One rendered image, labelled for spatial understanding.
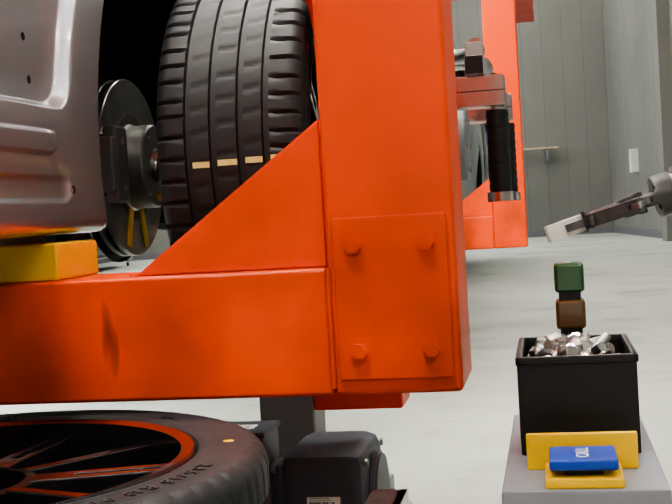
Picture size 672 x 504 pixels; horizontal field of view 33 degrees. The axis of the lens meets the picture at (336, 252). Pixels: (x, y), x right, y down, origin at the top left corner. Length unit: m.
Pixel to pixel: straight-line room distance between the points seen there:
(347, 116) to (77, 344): 0.46
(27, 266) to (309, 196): 0.39
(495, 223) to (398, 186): 4.20
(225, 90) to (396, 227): 0.49
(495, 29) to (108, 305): 4.32
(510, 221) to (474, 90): 3.77
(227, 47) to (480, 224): 3.87
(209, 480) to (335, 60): 0.56
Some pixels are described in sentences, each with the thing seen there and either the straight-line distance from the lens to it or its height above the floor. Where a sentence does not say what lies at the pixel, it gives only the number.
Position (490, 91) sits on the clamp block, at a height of 0.92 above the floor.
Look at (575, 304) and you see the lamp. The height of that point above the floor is 0.60.
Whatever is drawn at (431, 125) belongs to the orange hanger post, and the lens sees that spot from 1.39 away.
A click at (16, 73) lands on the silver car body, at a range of 1.53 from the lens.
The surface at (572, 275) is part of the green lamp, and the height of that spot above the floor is 0.64.
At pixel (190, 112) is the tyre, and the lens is 1.79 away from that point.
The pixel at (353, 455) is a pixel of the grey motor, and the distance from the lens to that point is 1.64.
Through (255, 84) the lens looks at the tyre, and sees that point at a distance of 1.76.
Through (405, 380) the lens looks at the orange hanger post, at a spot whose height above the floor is 0.54.
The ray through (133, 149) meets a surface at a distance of 2.03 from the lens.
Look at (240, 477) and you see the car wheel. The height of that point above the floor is 0.49.
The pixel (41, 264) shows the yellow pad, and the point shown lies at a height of 0.70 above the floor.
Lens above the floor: 0.75
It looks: 2 degrees down
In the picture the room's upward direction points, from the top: 3 degrees counter-clockwise
